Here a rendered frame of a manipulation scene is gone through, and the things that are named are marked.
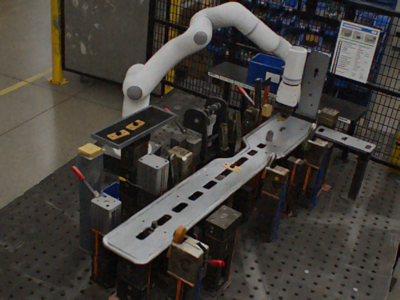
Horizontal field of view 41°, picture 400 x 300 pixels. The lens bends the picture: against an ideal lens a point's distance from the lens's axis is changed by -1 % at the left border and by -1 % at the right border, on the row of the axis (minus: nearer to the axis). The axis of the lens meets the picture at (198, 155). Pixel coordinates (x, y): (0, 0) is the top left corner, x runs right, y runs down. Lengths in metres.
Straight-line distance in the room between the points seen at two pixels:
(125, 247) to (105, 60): 3.46
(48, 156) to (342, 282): 2.62
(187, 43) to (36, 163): 2.10
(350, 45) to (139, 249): 1.70
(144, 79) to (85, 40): 2.75
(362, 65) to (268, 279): 1.32
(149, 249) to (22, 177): 2.32
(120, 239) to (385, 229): 1.34
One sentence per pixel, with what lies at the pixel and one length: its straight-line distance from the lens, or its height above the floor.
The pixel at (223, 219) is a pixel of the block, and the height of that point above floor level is 1.03.
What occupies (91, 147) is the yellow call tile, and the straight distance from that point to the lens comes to 2.00.
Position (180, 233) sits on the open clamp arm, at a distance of 1.71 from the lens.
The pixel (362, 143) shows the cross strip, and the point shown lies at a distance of 2.70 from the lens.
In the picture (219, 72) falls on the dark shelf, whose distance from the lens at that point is 3.16.
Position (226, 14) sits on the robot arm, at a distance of 2.37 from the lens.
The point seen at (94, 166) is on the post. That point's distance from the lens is 2.00.
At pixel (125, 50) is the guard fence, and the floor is 0.50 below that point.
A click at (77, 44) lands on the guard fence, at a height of 0.44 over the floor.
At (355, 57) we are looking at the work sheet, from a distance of 3.00.
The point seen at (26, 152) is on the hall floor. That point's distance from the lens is 4.31.
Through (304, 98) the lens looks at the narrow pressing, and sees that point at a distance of 2.84.
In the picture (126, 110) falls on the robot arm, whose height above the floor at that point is 1.03.
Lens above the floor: 2.15
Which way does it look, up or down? 30 degrees down
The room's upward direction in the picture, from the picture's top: 7 degrees clockwise
